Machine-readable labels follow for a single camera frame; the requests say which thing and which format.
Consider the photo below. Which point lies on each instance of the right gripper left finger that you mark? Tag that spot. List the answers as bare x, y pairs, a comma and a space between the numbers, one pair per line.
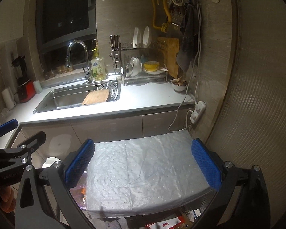
76, 163

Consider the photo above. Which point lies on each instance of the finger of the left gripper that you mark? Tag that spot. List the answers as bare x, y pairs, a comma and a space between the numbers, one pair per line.
32, 144
8, 126

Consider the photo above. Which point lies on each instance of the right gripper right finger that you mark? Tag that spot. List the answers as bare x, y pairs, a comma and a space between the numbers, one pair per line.
207, 165

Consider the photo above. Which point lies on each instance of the red snack packet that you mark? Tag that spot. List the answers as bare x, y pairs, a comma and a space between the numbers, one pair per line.
167, 224

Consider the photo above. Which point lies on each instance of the trash bin with purple bag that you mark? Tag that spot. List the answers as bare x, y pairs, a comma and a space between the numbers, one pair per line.
79, 191

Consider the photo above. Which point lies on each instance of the red kitchen appliance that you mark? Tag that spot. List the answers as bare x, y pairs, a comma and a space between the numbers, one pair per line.
26, 91

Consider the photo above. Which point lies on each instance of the steel kitchen sink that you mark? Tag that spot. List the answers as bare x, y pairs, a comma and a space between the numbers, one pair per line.
68, 97

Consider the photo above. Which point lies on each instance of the white paper towel roll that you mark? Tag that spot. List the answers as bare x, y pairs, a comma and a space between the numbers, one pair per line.
8, 98

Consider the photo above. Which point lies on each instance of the white cup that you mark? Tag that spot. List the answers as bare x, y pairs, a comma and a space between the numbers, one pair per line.
37, 86

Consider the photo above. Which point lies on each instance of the white bubble sheet mat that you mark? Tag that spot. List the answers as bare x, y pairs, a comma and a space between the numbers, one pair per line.
143, 176

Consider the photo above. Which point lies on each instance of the white power strip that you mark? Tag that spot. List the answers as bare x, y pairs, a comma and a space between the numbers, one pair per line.
198, 111

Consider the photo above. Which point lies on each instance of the round wooden board in sink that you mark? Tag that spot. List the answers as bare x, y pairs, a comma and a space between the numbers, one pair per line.
97, 96

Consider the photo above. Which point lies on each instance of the steel colander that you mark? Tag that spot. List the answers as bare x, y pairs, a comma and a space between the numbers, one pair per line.
112, 87

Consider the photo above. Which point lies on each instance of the chrome faucet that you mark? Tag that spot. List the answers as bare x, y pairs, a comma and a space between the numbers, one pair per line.
78, 56

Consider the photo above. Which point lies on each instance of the white bowl on counter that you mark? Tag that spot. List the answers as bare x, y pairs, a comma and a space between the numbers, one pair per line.
179, 85

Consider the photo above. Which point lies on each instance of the dish soap bottle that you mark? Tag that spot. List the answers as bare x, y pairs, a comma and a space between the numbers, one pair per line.
98, 66

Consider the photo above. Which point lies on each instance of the steel dish rack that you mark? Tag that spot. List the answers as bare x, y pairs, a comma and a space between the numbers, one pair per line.
128, 63

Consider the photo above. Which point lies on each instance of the yellow bowl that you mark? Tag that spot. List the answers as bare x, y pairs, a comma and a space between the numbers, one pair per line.
151, 65

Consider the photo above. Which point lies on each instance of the wooden cutting board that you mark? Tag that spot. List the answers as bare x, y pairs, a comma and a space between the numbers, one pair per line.
170, 48

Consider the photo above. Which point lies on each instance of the dark hanging towel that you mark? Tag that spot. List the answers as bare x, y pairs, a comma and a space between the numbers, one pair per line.
189, 28

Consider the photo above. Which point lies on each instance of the yellow gas pipe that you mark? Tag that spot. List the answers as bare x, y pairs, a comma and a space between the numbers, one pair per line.
162, 17

